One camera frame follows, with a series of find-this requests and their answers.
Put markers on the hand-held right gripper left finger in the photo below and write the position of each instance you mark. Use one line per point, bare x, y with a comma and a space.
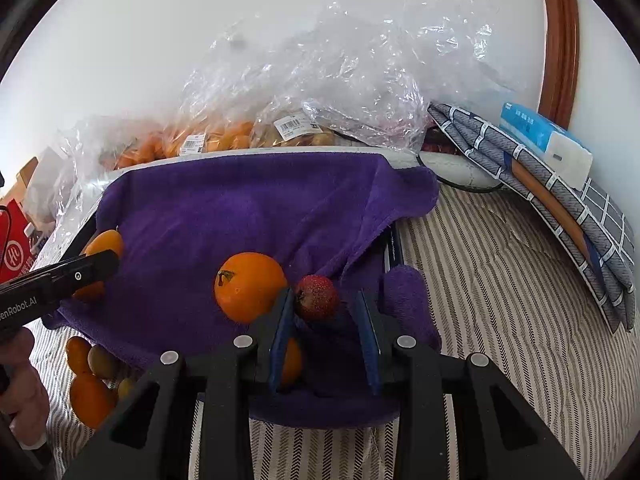
280, 340

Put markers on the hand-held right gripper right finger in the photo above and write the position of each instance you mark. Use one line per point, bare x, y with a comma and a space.
370, 345

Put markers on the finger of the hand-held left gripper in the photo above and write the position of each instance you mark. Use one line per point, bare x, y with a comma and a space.
85, 270

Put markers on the mandarin orange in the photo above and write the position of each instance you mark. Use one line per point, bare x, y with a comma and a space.
247, 287
293, 360
90, 400
107, 242
79, 355

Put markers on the person's left hand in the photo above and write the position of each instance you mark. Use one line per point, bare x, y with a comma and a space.
27, 385

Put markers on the red paper bag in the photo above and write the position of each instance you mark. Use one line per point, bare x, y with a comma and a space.
15, 255

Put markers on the yellow plum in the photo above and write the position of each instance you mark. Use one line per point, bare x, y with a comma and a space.
126, 388
102, 360

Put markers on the striped bed sheet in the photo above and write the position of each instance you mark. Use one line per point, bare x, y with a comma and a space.
500, 310

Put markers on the purple towel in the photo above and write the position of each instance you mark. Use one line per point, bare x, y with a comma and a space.
225, 210

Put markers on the plastic bag of oranges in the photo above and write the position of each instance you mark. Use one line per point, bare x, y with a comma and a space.
220, 140

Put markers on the plastic bag of yellow fruit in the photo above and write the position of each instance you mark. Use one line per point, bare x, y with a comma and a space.
310, 132

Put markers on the brown flat board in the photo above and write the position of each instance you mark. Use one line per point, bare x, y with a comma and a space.
550, 205

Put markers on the blue checked cloth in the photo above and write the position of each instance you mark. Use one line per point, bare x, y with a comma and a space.
600, 240

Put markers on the blue white tissue pack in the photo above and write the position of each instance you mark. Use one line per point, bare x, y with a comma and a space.
550, 145

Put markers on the large crumpled clear plastic bag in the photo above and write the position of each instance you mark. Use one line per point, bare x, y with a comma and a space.
375, 60

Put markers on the brown wooden door frame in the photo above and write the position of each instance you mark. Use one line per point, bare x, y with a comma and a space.
557, 35

